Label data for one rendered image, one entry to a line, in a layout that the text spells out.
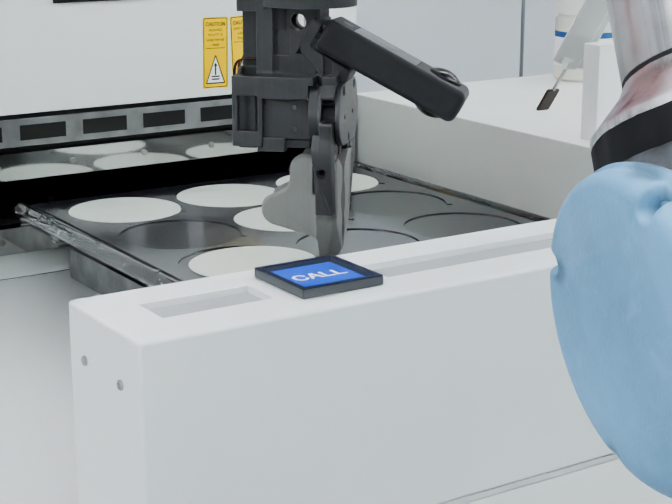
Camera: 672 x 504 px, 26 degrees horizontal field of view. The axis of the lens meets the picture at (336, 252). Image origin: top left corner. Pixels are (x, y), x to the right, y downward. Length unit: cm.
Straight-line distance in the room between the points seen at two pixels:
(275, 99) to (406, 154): 43
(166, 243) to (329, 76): 23
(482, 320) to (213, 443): 19
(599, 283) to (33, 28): 95
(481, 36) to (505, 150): 221
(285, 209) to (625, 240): 64
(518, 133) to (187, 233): 32
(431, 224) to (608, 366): 76
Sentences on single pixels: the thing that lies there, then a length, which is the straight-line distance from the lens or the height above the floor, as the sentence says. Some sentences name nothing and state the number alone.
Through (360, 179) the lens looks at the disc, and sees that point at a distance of 144.
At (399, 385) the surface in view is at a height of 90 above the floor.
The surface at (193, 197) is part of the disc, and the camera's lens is 136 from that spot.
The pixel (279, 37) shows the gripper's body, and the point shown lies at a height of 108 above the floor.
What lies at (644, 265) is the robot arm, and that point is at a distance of 47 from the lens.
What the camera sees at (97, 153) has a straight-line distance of 141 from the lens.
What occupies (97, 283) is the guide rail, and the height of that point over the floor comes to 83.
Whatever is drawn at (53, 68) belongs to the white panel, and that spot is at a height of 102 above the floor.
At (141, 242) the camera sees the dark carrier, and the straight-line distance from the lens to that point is 121.
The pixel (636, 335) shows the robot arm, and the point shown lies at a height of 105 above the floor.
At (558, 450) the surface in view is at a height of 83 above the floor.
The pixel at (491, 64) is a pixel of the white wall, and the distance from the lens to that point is 360.
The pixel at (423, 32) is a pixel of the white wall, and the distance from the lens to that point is 346.
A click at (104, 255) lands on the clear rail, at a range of 118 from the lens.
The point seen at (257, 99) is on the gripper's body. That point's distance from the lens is 107.
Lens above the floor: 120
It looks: 15 degrees down
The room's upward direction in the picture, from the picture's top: straight up
